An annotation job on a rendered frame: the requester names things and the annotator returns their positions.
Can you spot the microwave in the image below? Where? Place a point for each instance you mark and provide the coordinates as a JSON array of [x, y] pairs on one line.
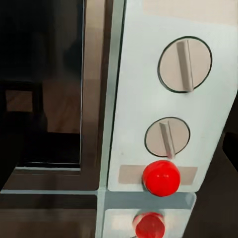
[[123, 95]]

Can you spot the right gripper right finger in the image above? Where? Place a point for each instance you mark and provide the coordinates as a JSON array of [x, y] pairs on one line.
[[230, 148]]

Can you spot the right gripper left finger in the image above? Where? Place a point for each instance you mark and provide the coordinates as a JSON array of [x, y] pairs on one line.
[[12, 148]]

